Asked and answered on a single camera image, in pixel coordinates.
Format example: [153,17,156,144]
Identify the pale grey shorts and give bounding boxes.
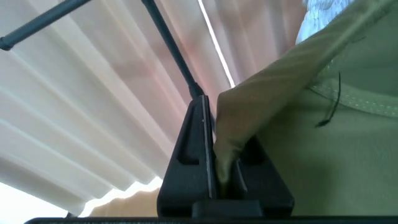
[295,0,355,45]

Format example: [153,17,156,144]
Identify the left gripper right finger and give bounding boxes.
[223,136,295,217]

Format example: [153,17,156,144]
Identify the green garment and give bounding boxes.
[213,0,398,216]

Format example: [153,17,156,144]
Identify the black clothes rack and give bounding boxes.
[0,0,205,218]

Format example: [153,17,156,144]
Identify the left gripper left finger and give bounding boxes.
[157,95,217,218]

